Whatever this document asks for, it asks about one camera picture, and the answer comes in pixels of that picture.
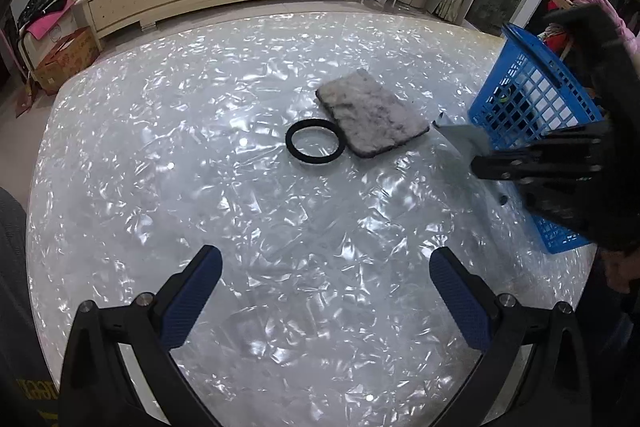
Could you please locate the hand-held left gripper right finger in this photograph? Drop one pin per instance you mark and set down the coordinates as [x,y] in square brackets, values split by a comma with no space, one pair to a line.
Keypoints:
[462,304]

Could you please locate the pink cloth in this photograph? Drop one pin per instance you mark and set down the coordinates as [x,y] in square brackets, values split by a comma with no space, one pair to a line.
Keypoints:
[50,19]

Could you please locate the blue plastic basket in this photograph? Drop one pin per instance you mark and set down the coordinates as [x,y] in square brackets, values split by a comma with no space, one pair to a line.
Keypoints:
[520,107]

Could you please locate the light blue cloth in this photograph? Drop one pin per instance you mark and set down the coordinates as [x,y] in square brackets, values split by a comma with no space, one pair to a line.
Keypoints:
[462,137]

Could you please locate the person's right hand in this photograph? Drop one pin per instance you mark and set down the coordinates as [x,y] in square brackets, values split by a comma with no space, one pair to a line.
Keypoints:
[622,269]

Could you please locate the black patterned bag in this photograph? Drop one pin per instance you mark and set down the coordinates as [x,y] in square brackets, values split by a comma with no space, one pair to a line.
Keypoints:
[40,2]

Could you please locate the grey fluffy cloth pad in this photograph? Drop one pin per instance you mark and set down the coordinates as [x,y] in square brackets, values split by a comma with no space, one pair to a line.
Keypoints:
[372,114]

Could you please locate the brown cardboard box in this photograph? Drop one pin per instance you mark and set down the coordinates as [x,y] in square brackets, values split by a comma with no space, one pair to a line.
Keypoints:
[65,59]

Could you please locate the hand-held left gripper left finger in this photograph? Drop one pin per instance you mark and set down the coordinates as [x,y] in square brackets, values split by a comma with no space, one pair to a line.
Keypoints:
[187,307]

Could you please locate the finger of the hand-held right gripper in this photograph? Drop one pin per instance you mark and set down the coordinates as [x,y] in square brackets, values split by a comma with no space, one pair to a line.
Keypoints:
[575,212]
[540,154]

